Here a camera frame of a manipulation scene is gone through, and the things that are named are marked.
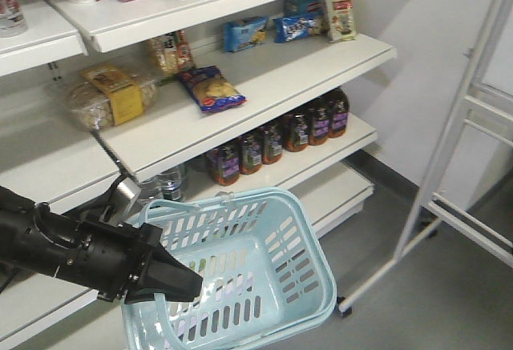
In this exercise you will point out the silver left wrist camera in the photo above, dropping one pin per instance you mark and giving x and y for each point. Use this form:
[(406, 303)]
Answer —
[(119, 199)]

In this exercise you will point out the brown plum juice bottle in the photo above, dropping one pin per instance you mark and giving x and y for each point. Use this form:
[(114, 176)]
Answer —
[(223, 164), (338, 108)]

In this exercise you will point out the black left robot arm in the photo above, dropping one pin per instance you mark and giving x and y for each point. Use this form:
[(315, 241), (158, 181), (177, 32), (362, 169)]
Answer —
[(34, 238)]

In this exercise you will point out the white rolling rack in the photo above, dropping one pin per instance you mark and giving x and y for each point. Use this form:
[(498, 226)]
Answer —
[(444, 112)]

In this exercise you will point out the boxed biscuits yellow label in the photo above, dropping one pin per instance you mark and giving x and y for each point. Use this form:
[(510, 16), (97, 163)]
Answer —
[(108, 95)]

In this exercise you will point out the clear water bottle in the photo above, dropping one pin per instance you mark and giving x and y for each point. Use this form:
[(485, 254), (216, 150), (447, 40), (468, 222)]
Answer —
[(173, 182)]

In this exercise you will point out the light blue plastic basket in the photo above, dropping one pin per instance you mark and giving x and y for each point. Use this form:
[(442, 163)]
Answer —
[(265, 276)]

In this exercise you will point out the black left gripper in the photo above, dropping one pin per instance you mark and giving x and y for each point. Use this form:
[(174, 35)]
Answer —
[(130, 263)]

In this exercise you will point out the red Coca-Cola aluminium bottle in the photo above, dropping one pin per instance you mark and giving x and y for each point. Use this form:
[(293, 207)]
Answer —
[(13, 22)]

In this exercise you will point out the white metal shelving unit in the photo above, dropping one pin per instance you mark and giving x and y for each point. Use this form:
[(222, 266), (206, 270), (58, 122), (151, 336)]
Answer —
[(44, 157)]

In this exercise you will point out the blue snack bag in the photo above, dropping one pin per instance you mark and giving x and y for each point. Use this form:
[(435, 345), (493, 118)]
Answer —
[(211, 91)]

